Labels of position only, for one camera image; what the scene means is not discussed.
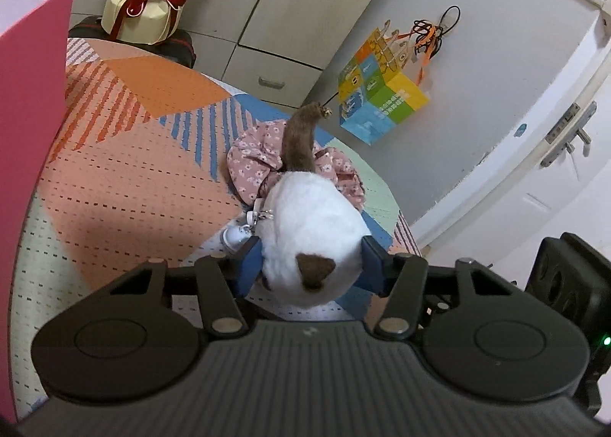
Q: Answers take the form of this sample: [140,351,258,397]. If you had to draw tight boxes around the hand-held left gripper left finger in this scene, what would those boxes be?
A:
[109,235,264,337]

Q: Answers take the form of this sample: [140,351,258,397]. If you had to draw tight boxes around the white cat plush floral dress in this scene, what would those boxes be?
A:
[218,102,374,310]

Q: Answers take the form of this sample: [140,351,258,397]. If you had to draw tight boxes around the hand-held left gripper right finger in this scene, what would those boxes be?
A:
[359,235,514,341]

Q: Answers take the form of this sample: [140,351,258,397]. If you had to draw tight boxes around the black suitcase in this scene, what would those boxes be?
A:
[68,15,197,69]

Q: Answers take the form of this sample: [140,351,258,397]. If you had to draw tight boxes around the white door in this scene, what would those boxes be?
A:
[411,12,611,287]

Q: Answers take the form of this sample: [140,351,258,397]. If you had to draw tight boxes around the colourful paper gift bag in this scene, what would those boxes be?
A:
[336,19,431,147]

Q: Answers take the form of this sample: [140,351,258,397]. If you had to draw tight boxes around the orange and black cords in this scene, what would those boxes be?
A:
[405,5,462,85]

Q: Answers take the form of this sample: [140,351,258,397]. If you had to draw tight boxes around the metal door handle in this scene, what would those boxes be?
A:
[539,100,599,169]

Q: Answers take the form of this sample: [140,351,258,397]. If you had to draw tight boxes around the colourful patterned table mat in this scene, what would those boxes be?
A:
[10,36,423,419]

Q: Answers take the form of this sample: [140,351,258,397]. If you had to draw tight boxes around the pink cardboard box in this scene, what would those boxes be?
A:
[0,0,77,423]

